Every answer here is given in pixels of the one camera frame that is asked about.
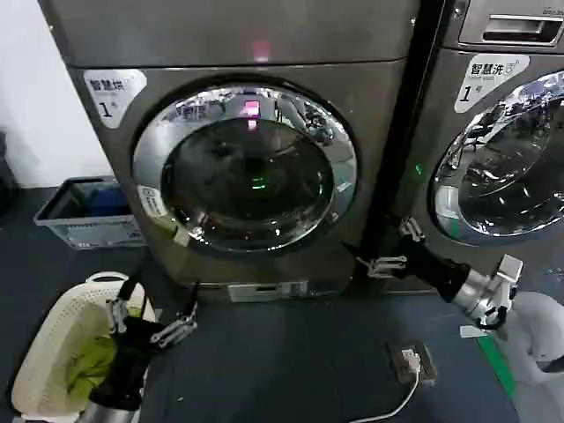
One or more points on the round glass dryer door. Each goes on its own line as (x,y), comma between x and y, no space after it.
(247,176)

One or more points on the grey plastic crate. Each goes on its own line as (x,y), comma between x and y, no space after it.
(88,231)

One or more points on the metal floor socket box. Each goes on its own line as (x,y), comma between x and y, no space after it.
(425,370)

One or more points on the white power plug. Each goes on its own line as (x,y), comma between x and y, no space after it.
(410,358)

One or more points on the green floor tape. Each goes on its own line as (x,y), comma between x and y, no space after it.
(498,374)

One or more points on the white floor tag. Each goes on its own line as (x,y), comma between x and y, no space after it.
(471,331)

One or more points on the small white door sticker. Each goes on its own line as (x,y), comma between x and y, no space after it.
(152,200)

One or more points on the black object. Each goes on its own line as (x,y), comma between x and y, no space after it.
(6,176)

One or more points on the grey dryer with pull drawer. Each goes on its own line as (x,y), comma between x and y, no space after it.
(423,145)

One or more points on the green cloth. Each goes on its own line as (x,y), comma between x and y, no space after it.
(88,357)

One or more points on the chrome rimmed glass dryer door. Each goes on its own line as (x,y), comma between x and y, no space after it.
(506,185)

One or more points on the white number label sticker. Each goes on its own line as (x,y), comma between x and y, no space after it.
(112,94)
(489,81)

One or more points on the blue cloth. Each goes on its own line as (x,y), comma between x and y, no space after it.
(106,196)

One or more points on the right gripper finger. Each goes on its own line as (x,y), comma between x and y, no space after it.
(412,230)
(385,266)

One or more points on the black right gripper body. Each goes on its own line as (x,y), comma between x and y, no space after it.
(434,269)

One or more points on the grey dryer with round door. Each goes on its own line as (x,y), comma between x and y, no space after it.
(220,39)

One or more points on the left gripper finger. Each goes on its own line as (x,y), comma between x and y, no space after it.
(116,315)
(174,332)

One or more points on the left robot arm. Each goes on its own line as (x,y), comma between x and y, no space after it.
(108,414)

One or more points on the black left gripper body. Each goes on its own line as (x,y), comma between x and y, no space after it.
(128,361)

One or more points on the white perforated laundry basket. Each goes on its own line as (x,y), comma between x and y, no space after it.
(57,326)

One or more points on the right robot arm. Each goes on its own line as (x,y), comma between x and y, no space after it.
(533,326)

